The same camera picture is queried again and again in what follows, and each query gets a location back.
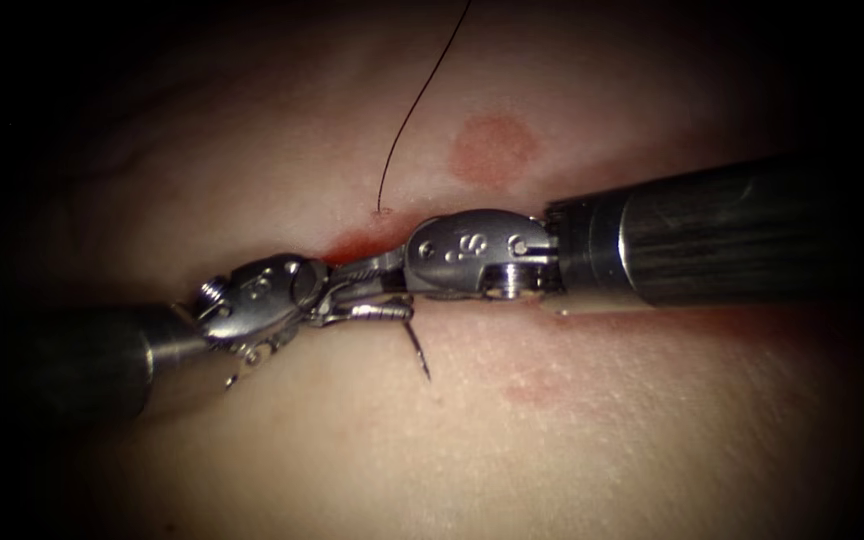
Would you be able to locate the black thread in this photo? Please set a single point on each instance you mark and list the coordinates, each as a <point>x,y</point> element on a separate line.
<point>417,97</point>

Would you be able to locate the tissue pad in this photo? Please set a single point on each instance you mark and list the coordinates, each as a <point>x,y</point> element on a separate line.
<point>477,435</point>

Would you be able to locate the left arm needle driver jaw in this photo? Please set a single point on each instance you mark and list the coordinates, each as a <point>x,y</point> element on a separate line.
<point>372,315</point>
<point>372,301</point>

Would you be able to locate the right arm needle driver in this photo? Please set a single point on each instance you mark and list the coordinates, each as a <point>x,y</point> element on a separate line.
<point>469,251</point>

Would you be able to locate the curved steel needle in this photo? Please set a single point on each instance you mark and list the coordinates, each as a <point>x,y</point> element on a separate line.
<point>417,349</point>

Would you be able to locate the dark right arm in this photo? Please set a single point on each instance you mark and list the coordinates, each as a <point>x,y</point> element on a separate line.
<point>702,232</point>

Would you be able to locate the right arm needle driver jaw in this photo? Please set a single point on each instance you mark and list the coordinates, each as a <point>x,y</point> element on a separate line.
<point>376,262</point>
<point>372,282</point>

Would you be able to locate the left arm needle driver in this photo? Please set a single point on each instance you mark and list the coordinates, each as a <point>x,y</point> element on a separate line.
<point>259,292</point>

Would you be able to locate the dark left arm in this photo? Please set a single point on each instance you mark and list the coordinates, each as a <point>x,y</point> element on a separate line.
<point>87,360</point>

